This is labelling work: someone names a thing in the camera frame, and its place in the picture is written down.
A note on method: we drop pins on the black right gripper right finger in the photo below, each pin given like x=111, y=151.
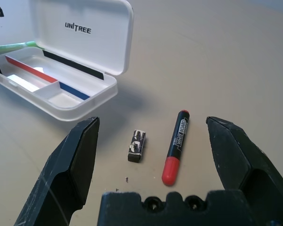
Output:
x=245, y=155

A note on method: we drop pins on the red black whiteboard marker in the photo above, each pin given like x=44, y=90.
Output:
x=177, y=146

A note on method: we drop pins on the green white correction tape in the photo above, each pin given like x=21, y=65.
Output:
x=14, y=46

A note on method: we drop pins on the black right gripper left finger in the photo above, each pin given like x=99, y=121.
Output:
x=61, y=169

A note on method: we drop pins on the white plastic pencil case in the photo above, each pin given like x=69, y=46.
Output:
x=85, y=47

